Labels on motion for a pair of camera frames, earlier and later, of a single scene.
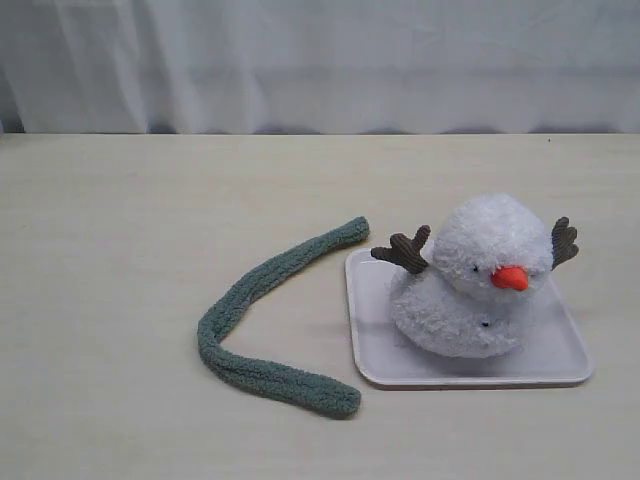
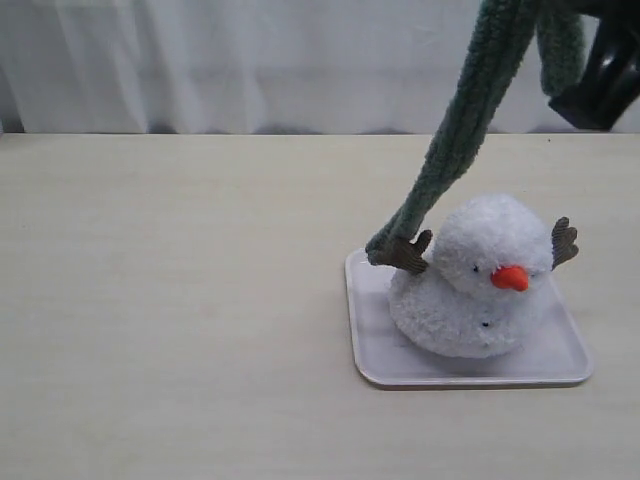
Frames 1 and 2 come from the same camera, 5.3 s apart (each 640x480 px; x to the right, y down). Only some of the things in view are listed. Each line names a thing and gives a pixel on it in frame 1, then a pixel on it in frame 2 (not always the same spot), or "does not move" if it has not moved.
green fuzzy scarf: x=264 y=378 to x=501 y=33
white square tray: x=553 y=350 does not move
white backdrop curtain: x=320 y=66 does not move
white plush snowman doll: x=476 y=291 does not move
